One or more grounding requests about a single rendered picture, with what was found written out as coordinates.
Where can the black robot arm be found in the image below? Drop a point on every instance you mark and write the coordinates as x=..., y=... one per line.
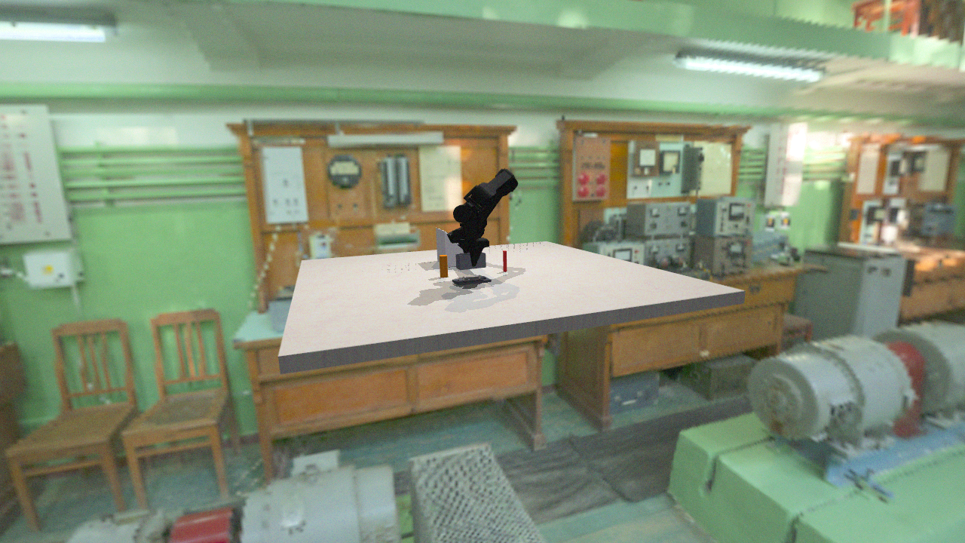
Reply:
x=485, y=197

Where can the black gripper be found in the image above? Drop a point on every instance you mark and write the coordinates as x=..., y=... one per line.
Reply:
x=474, y=244

